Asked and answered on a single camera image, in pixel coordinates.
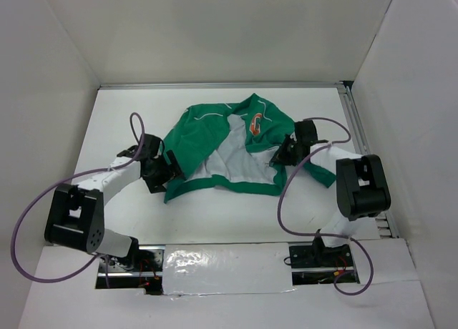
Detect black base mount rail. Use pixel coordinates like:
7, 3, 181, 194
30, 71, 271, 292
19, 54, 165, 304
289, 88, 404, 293
95, 242, 359, 296

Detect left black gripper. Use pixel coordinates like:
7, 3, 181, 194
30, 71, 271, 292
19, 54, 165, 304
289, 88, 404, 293
143, 149, 185, 194

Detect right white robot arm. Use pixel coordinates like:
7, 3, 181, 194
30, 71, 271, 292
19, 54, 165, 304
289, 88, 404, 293
271, 117, 391, 266

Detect green zip jacket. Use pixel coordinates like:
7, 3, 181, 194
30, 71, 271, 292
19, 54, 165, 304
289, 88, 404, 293
163, 93, 337, 205

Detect silver tape sheet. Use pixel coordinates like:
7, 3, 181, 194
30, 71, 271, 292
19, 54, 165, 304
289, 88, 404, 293
162, 242, 294, 296

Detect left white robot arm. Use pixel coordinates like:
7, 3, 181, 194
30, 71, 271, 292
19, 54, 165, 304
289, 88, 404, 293
44, 134, 184, 271

